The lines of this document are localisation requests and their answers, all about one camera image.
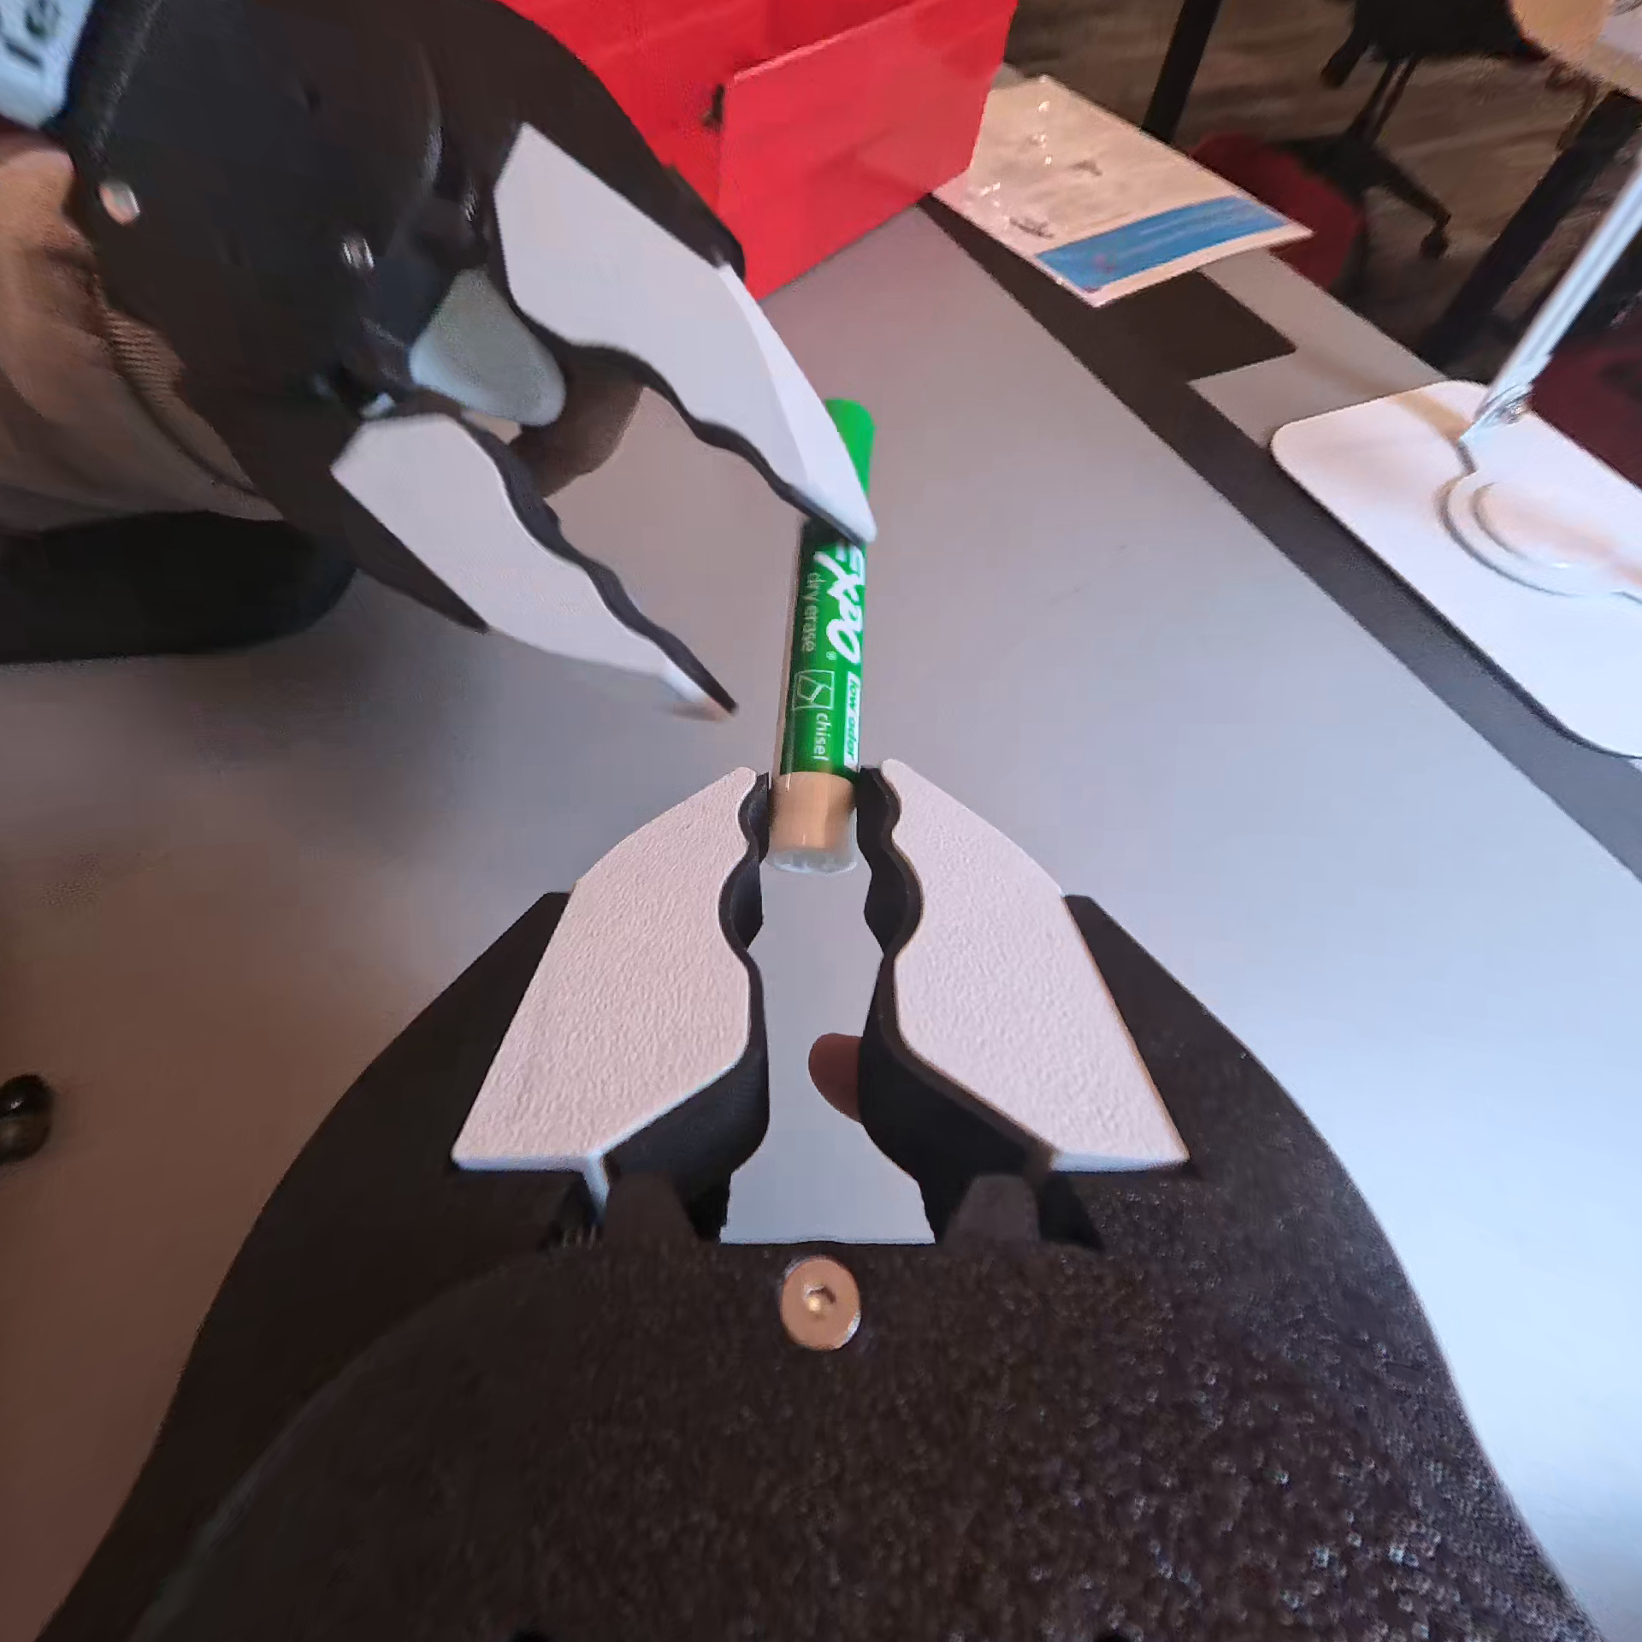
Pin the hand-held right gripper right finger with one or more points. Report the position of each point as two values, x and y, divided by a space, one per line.
1026 1014

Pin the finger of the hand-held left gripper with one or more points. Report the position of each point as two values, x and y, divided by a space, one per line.
476 526
642 285

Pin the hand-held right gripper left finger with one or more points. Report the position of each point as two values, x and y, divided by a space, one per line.
615 1014

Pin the red plastic bin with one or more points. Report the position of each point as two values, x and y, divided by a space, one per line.
873 131

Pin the green dry erase marker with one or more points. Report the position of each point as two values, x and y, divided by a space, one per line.
822 668

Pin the person's left hand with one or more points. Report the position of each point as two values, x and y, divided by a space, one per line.
585 436

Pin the person's dark pants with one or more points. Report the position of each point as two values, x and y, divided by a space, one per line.
155 590

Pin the white paper with blue band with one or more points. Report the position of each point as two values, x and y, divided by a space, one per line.
1129 208

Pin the red lidded container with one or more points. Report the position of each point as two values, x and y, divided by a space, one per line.
1310 182

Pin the black office chair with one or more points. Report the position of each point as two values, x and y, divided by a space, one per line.
1392 115

